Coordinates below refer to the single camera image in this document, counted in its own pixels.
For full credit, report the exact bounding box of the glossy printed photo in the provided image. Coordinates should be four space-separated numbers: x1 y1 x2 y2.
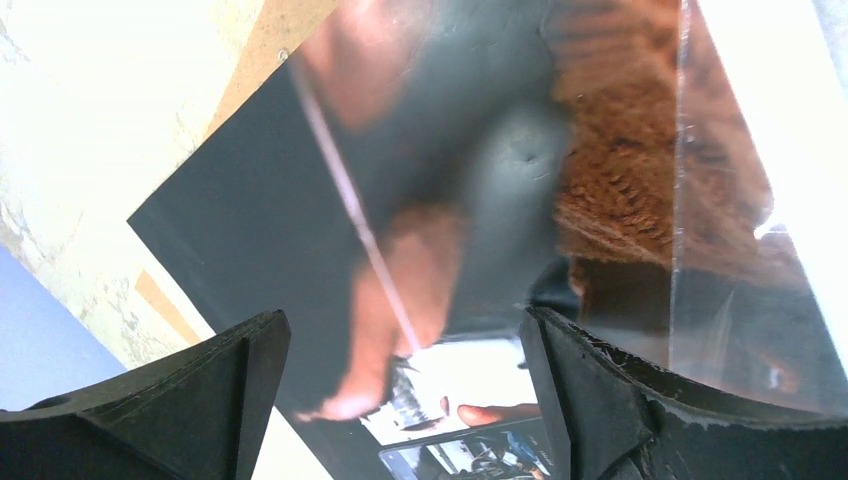
128 1 847 479

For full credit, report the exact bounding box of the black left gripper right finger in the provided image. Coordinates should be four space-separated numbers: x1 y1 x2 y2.
520 307 847 479

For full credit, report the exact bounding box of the clear acrylic frame sheet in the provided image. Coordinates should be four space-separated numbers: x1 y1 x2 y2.
669 1 847 416

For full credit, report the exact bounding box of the brown cardboard backing board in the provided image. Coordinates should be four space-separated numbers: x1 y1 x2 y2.
135 1 338 348

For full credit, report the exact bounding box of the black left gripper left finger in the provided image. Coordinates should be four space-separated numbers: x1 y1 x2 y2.
1 310 290 479

